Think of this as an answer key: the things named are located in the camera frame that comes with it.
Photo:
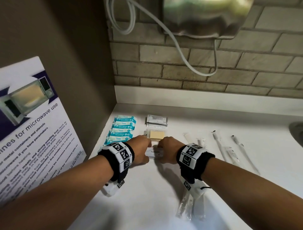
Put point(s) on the row of teal wipe packets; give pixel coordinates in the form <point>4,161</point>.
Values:
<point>123,129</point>

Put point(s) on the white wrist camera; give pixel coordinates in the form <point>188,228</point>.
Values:
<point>112,189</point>
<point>195,190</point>

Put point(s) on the stack of white wipe sachets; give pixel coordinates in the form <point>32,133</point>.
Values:
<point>156,120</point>

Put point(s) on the person's right forearm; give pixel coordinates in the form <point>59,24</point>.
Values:
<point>251,189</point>

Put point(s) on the person's left hand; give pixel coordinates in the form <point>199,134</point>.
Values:
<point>139,149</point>

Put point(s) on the stack of yellow soap packets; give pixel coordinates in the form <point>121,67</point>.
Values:
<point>156,135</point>

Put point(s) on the person's left forearm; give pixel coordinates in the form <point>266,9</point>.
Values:
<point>59,196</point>

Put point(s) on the white table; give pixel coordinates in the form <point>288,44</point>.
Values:
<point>142,201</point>

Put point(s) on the stack of toothpaste sachets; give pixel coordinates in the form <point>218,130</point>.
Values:
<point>153,153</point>

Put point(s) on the black wristband with marker tags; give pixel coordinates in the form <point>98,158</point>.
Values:
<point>120,156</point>
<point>194,156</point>

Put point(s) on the white and purple poster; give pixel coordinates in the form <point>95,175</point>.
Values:
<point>35,142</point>

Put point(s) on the person's right hand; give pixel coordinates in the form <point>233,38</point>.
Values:
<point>171,149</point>

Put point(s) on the steel sink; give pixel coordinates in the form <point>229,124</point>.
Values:
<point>297,132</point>

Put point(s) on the steel wall dispenser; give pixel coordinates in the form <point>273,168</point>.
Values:
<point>206,16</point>

